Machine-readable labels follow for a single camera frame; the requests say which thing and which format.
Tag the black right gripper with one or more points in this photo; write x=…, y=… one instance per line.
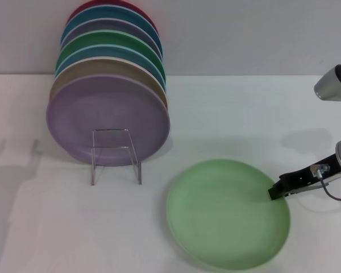
x=304, y=176

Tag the light green plate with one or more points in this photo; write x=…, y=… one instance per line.
x=227, y=216

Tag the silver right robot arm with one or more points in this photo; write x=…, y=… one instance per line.
x=329, y=85

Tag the clear acrylic plate rack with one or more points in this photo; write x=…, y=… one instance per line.
x=110, y=130

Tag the lilac plate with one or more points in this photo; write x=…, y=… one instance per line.
x=102, y=108

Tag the beige plate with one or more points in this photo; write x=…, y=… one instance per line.
x=102, y=66

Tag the light blue plate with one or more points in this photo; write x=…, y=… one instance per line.
x=108, y=51

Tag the dark green plate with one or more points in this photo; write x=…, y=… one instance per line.
x=108, y=37

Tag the grey plate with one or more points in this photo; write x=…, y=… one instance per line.
x=110, y=24

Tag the dark blue plate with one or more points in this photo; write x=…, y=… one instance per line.
x=110, y=12

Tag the red plate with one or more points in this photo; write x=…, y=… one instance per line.
x=108, y=2

